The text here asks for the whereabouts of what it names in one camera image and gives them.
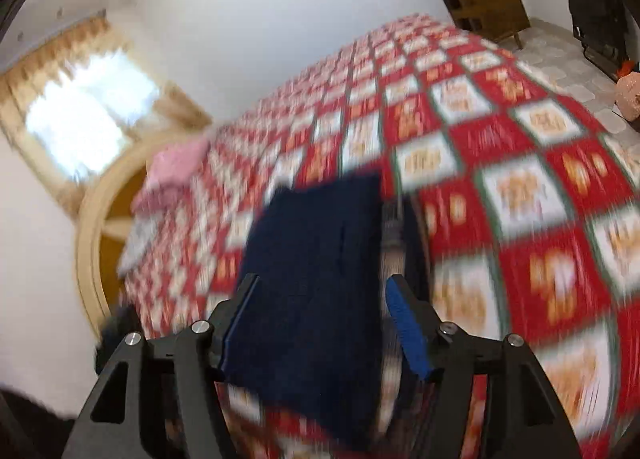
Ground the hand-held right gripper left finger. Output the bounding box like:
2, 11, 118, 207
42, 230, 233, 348
62, 273, 261, 459

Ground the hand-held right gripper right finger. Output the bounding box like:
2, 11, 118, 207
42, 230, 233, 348
385, 274, 583, 459

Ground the navy striped knitted sweater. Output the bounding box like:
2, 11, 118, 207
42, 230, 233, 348
220, 173, 436, 455

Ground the grey pillow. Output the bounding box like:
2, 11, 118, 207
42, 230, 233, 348
117, 211, 166, 277

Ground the cream wooden headboard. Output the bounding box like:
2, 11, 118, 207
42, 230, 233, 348
75, 131, 221, 340

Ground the pink folded blanket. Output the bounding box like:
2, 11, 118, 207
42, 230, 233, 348
132, 136, 211, 212

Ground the window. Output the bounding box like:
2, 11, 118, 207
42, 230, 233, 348
25, 51, 161, 180

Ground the red printed patchwork quilt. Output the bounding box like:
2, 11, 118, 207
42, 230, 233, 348
117, 13, 640, 459

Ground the beige patterned curtain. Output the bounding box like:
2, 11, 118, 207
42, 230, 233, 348
0, 16, 213, 217

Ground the red plaid cloth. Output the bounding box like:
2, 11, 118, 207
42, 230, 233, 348
614, 64, 640, 122

